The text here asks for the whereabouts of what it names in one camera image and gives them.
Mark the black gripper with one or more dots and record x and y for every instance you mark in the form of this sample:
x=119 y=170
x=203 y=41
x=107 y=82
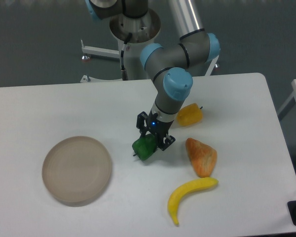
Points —
x=159 y=129

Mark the green toy bell pepper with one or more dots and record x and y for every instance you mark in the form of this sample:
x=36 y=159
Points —
x=144 y=147

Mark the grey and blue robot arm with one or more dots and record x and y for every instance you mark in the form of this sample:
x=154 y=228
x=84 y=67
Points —
x=174 y=86

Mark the yellow toy bell pepper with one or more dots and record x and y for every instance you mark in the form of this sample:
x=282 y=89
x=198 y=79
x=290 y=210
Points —
x=189 y=115

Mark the orange toy fruit wedge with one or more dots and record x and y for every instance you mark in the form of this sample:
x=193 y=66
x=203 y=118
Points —
x=203 y=158

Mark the yellow toy banana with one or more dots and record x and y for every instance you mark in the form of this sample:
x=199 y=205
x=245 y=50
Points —
x=196 y=185

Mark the beige round plate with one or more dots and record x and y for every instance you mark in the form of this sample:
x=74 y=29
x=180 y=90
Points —
x=77 y=170

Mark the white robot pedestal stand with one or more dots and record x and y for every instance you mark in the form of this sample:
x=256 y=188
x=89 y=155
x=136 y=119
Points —
x=138 y=54

